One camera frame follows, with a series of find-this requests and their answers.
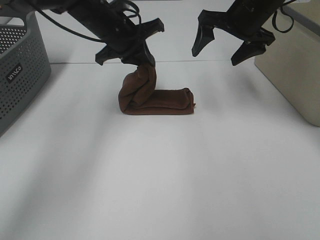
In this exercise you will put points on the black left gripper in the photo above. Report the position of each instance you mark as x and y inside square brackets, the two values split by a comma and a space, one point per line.
[125, 40]

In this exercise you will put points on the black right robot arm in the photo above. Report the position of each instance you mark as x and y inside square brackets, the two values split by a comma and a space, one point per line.
[279, 6]

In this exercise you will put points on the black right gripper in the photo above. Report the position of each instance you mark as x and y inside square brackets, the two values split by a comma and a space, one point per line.
[243, 21]

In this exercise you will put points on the brown towel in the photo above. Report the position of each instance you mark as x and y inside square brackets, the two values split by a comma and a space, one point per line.
[139, 96]

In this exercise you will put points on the beige storage bin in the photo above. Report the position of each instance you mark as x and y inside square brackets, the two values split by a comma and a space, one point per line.
[292, 62]

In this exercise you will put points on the grey perforated plastic basket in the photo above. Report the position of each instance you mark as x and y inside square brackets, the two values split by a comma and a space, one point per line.
[24, 66]

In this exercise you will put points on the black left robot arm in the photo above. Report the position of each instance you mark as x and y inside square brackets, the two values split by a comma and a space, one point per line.
[84, 12]

